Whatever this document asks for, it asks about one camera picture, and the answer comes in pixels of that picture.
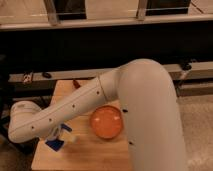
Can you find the black clamp on rail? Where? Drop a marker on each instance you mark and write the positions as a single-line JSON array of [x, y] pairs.
[[186, 64]]

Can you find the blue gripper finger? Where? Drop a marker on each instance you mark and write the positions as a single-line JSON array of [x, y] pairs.
[[56, 145], [65, 127]]

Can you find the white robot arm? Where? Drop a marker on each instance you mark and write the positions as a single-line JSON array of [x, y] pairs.
[[149, 104]]

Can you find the orange bowl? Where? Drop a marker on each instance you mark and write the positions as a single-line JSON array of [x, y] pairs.
[[106, 122]]

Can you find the black knob on rail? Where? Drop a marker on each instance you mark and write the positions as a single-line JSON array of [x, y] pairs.
[[46, 75]]

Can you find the small clip on rail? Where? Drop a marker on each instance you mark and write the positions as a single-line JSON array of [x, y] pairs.
[[27, 77]]

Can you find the black office chair base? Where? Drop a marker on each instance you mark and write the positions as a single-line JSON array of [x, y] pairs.
[[6, 101]]

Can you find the red marker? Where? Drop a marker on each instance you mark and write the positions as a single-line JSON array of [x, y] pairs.
[[76, 84]]

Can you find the metal rail beam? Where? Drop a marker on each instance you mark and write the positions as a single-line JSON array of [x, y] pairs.
[[200, 70]]

